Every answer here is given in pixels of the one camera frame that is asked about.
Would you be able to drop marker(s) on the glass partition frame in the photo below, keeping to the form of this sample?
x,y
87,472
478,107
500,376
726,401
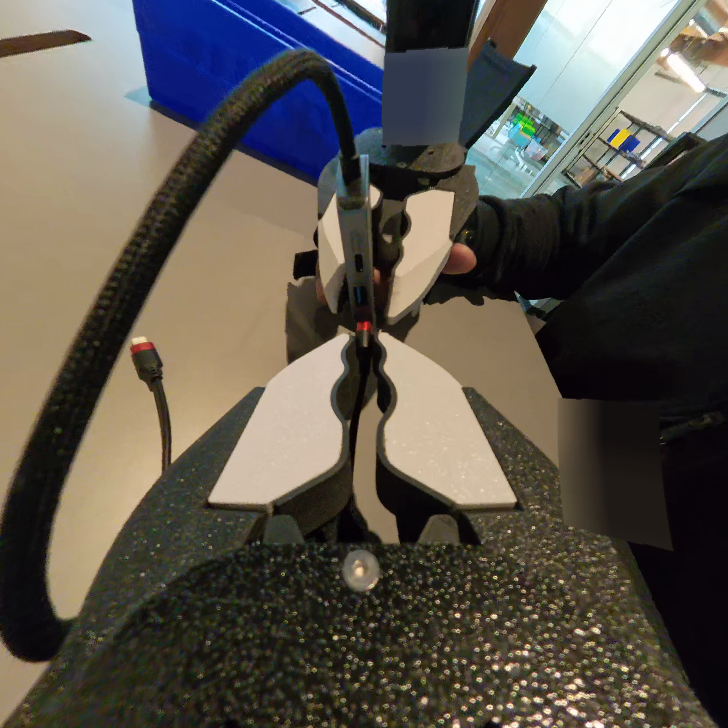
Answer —
x,y
608,85

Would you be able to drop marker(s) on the metal shelf rack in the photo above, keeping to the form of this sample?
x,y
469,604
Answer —
x,y
631,142

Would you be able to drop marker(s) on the person's right hand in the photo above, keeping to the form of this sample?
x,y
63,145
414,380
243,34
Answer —
x,y
495,250

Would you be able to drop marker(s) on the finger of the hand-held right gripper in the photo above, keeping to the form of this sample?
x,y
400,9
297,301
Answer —
x,y
331,256
426,239

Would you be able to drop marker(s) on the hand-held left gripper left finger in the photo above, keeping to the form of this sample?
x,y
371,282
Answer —
x,y
284,432

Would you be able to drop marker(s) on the person's black jacket torso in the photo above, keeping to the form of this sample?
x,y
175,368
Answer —
x,y
654,318

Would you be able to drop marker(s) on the blue plastic bin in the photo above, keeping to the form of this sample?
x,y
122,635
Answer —
x,y
239,74

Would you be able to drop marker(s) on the grey usb hub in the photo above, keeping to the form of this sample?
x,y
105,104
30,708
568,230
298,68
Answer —
x,y
358,244

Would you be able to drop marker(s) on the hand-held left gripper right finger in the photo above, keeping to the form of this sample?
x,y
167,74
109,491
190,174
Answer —
x,y
438,438

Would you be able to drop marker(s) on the person's right forearm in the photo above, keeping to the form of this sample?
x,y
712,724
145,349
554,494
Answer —
x,y
563,239

